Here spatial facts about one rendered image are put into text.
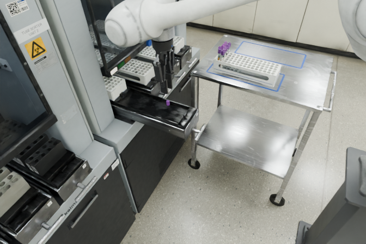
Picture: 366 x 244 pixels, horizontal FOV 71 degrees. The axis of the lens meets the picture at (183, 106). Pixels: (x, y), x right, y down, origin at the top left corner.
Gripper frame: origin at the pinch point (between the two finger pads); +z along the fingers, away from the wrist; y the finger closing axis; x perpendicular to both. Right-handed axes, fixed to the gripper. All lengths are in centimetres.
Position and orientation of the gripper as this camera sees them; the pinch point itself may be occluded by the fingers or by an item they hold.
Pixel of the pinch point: (166, 83)
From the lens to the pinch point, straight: 103.0
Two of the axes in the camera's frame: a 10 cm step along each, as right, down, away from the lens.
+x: 8.9, 2.8, -3.5
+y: -4.5, 6.1, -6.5
